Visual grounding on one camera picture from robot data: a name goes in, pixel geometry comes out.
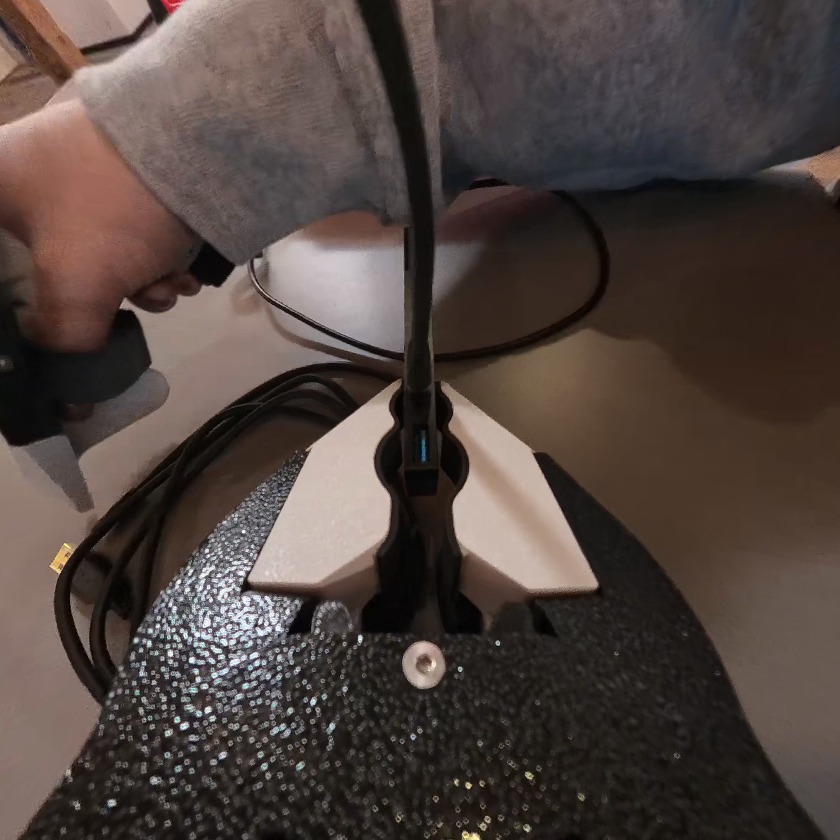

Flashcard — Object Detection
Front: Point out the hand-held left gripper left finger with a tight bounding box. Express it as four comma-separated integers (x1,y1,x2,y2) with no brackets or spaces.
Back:
248,379,403,621

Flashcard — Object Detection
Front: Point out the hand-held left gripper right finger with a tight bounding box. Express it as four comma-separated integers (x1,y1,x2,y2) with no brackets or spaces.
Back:
438,381,600,623

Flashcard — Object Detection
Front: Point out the black usb hub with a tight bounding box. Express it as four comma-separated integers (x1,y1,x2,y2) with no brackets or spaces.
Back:
397,387,442,500

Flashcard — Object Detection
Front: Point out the black usb cable with strap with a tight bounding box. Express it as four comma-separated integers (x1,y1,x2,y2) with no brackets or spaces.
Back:
248,187,611,363

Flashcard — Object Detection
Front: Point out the short usb cable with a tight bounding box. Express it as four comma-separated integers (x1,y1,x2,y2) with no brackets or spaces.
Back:
356,0,439,427

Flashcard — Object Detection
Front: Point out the person's right forearm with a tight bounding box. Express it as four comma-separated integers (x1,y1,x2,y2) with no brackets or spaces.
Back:
75,0,840,263

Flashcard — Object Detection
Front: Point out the person's right hand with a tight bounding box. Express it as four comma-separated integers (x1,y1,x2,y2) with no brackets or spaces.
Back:
0,98,204,355

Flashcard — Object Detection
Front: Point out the white mat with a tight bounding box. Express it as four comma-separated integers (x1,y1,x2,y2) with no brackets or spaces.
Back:
259,187,490,358

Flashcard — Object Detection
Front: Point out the wooden post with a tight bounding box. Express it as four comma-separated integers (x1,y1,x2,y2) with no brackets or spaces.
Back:
0,0,89,83

